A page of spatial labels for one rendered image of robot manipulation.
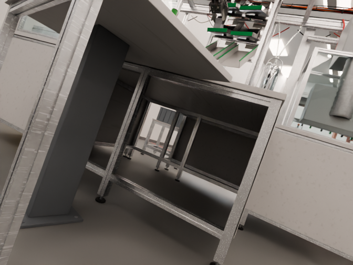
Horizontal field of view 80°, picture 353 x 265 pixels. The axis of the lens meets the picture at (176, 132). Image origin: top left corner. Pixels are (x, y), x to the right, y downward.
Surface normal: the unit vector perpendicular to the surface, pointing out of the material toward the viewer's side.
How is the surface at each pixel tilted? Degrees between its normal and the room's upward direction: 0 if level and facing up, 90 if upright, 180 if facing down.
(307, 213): 90
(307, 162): 90
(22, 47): 90
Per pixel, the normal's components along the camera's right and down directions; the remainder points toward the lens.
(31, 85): -0.34, -0.12
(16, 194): 0.72, 0.26
